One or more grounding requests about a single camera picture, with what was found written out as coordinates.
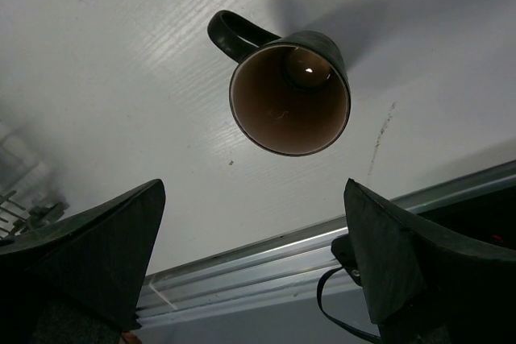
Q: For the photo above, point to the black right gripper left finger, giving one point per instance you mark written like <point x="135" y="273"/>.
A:
<point x="78" y="280"/>

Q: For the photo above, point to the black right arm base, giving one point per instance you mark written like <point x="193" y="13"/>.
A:
<point x="423" y="239"/>

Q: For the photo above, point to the grey wire dish rack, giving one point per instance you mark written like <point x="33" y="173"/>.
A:
<point x="30" y="198"/>

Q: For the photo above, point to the dark brown mug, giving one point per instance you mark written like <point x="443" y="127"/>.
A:
<point x="288" y="95"/>

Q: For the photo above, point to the aluminium mounting rail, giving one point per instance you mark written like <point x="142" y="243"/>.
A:
<point x="285" y="268"/>

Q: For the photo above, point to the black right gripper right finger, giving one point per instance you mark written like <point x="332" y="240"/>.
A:
<point x="423" y="271"/>

